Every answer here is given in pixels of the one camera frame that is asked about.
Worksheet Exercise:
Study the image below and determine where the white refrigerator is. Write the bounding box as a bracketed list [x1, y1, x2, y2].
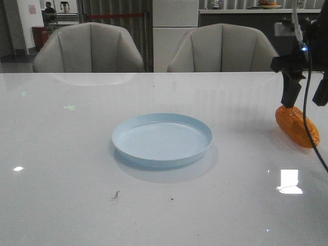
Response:
[152, 0, 199, 73]

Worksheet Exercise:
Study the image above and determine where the dark grey cabinet counter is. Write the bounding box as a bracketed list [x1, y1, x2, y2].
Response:
[200, 11, 319, 57]

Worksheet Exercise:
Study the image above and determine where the grey chair on right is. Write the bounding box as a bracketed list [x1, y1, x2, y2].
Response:
[167, 24, 278, 72]

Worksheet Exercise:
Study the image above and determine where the orange corn cob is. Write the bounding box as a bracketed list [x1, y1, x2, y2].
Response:
[275, 106, 313, 149]

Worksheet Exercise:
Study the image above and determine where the fruit bowl on counter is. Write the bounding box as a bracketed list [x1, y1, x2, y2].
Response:
[258, 0, 281, 9]

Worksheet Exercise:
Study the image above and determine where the black cable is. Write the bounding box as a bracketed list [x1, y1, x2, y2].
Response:
[302, 48, 328, 173]

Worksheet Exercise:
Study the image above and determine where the white ribbed cable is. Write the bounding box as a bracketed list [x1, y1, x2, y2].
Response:
[292, 0, 306, 44]

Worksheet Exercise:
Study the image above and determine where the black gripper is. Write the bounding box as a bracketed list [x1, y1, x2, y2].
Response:
[271, 1, 328, 108]

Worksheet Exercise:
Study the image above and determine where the red bin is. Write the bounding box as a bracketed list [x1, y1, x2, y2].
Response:
[32, 26, 49, 51]

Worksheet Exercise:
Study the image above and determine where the red barrier belt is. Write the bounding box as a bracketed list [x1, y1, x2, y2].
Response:
[86, 12, 144, 19]

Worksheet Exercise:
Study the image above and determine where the light blue plate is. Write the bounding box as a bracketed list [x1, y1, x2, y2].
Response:
[112, 113, 213, 169]

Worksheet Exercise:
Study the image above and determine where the seated person in background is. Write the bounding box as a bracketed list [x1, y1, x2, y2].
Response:
[42, 2, 56, 25]

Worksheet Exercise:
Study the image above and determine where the grey chair on left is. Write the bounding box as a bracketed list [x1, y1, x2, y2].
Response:
[32, 22, 144, 73]

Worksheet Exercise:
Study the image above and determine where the grey chair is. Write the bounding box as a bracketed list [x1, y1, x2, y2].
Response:
[167, 24, 278, 72]
[32, 22, 144, 73]

